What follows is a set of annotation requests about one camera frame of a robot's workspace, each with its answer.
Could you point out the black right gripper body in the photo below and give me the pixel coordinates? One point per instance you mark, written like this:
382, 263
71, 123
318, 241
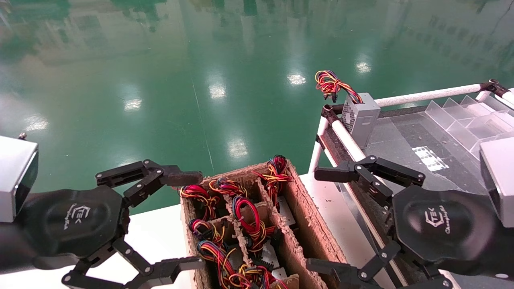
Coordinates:
441, 224

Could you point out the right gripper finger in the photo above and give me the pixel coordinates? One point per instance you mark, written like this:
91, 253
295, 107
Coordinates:
361, 170
345, 277

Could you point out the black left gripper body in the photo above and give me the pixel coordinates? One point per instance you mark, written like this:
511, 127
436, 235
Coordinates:
68, 216

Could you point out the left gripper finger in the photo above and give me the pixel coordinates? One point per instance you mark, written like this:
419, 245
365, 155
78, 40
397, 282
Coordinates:
168, 267
152, 174

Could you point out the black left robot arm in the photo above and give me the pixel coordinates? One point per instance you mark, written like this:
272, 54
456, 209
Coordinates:
10, 249

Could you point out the grey perforated power supply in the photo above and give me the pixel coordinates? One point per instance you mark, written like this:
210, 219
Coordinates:
363, 118

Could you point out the brown divided cardboard box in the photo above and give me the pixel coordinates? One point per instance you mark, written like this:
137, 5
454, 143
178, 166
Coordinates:
313, 233

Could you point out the white printed label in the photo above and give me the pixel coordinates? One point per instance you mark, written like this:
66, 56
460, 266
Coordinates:
429, 158

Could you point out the power supply big red loop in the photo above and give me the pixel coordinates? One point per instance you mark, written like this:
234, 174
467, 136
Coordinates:
257, 235

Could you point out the clear acrylic divider tray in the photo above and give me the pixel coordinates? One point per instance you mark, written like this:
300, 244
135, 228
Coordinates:
461, 120

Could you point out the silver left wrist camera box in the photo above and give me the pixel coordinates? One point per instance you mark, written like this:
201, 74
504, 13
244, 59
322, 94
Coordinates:
12, 176

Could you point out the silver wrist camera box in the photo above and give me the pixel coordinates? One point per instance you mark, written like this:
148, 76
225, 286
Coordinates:
500, 176
12, 176

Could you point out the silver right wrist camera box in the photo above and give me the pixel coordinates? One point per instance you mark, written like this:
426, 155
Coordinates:
500, 176

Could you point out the white pipe frame table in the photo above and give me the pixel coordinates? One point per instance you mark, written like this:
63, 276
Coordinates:
441, 93

